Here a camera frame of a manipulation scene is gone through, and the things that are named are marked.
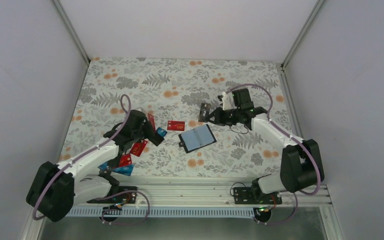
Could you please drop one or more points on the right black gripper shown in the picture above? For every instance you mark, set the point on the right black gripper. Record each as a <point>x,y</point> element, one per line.
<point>219,119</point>

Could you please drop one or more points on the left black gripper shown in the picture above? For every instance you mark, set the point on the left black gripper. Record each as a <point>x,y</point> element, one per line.
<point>149,132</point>

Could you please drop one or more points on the red VIP card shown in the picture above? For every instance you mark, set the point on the red VIP card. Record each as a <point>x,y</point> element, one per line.
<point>173,125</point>

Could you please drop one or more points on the black card holder wallet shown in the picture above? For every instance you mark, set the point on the black card holder wallet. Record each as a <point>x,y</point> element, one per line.
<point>196,138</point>

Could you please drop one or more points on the black patterned card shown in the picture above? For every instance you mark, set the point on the black patterned card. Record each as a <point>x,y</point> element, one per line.
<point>204,112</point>

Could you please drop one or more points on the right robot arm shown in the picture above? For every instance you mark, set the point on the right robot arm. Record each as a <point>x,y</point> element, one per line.
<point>301,168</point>

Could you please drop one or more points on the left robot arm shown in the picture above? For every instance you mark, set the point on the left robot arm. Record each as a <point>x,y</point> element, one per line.
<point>57,187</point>

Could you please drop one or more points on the black card upper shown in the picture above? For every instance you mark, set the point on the black card upper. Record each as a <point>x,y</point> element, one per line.
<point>155,138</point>

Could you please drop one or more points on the blue card under black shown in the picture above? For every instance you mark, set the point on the blue card under black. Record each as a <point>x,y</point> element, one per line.
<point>162,132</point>

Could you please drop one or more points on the blue card lower left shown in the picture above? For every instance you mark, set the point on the blue card lower left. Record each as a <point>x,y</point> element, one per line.
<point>124,170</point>

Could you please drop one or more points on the blue card far left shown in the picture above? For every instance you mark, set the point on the blue card far left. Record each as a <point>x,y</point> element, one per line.
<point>104,166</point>

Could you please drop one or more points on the floral patterned table mat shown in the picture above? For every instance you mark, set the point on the floral patterned table mat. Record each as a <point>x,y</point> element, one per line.
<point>173,89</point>

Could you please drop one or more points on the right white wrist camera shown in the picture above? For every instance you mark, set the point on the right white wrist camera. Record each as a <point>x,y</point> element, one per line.
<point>226,101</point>

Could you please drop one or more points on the aluminium rail frame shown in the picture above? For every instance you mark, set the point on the aluminium rail frame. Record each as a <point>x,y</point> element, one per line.
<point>168,191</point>

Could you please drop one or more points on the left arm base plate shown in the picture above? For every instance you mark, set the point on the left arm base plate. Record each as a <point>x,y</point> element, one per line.
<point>117,195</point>

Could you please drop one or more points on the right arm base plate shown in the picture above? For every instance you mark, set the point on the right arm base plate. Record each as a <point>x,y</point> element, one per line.
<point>245,196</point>

